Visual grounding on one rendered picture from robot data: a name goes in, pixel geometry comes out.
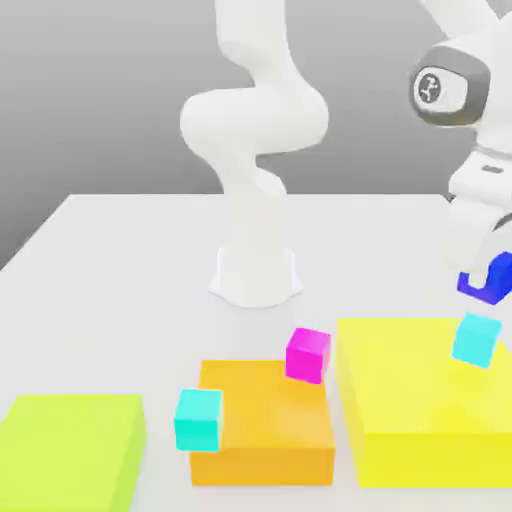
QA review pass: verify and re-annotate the large orange box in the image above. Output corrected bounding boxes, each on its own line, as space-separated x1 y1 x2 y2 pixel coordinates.
188 358 336 488

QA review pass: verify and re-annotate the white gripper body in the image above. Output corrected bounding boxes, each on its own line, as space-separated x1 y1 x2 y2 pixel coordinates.
443 195 512 274

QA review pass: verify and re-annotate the small cyan cube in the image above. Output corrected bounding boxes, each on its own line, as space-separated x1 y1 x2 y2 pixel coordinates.
173 388 224 454
450 312 504 370

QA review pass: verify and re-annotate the small magenta cube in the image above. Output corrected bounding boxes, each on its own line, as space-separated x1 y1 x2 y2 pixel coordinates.
284 326 333 386

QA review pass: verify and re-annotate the large yellow box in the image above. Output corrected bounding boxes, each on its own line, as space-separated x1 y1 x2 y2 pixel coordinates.
334 317 512 490

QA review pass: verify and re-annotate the small blue cube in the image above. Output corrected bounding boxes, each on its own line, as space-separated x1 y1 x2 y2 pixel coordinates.
456 250 512 306

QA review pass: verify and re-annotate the large lime green box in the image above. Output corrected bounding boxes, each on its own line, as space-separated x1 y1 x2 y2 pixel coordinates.
0 393 148 512

